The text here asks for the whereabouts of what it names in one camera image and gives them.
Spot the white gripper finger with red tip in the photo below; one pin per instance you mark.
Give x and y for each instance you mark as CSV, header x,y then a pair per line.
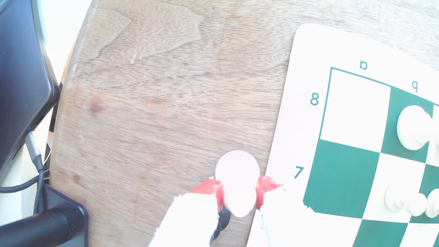
x,y
277,223
188,223

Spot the white chess piece round base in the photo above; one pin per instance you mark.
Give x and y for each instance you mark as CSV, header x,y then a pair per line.
x,y
237,171

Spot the green white chess mat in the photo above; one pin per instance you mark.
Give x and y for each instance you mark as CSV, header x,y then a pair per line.
x,y
343,178

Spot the white chess pawn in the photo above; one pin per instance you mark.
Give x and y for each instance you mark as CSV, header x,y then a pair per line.
x,y
432,204
398,197
411,127

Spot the black clamp stand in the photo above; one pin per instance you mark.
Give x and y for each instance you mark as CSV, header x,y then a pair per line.
x,y
51,223

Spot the black laptop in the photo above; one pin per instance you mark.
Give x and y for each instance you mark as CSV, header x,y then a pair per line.
x,y
20,79

